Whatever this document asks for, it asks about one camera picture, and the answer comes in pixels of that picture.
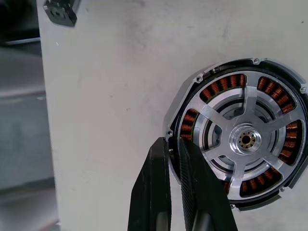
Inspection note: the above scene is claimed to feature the motor stator with copper coils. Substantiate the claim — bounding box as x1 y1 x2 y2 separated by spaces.
164 57 308 213

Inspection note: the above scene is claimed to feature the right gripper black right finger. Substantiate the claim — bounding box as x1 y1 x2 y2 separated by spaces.
178 136 239 231

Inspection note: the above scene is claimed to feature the silver disc rotor plate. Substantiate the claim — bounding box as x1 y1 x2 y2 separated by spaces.
179 72 304 202

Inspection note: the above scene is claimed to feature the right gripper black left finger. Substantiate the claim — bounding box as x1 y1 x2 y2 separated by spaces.
127 137 173 231

